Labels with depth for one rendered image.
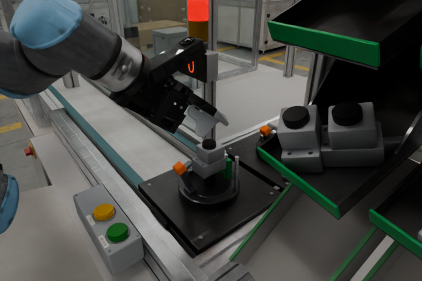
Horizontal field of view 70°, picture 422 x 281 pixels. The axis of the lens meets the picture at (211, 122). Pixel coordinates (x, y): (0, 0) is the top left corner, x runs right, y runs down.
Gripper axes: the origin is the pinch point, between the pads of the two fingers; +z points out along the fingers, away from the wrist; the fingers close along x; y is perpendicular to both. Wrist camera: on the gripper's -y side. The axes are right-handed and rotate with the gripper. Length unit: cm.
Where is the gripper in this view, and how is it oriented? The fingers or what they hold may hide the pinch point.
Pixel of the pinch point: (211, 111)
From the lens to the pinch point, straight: 60.3
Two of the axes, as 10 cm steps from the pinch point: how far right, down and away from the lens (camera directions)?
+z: 5.9, 3.7, 7.2
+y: -5.1, 8.6, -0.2
